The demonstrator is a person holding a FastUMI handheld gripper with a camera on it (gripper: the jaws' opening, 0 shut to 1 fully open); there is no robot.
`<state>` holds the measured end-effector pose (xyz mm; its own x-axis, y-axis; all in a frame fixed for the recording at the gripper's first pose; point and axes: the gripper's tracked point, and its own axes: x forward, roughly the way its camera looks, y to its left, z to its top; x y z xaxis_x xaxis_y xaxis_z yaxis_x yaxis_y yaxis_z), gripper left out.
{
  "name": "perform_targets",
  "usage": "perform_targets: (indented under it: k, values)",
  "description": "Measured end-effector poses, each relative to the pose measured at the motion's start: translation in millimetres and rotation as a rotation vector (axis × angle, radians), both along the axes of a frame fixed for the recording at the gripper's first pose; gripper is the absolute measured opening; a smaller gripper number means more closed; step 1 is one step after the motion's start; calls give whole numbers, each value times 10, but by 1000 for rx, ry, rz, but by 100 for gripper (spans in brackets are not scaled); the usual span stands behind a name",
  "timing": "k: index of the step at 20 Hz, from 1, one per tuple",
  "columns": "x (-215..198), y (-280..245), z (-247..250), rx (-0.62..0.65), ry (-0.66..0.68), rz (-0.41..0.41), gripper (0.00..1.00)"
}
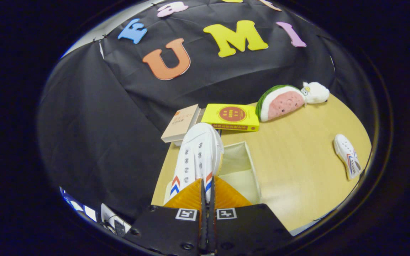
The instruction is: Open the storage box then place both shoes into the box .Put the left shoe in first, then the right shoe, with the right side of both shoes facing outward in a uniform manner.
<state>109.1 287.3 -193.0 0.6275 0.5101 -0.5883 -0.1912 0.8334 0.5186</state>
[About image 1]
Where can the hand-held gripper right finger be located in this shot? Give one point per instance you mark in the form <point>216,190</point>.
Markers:
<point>247,227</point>

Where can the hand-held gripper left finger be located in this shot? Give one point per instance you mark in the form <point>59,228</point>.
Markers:
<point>166,231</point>

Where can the cream fabric storage box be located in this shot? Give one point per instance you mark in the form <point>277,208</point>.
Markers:
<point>240,177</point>

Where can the white canvas shoe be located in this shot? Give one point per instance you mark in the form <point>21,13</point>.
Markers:
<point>198,156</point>
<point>347,156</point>

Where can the beige book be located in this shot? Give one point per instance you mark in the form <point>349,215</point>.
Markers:
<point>180,122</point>

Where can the yellow book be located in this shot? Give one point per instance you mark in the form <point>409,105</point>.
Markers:
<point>231,115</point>

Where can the watermelon slice plush toy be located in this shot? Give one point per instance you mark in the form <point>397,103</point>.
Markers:
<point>281,103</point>

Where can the white plush toy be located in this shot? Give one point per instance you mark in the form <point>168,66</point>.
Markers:
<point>315,92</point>

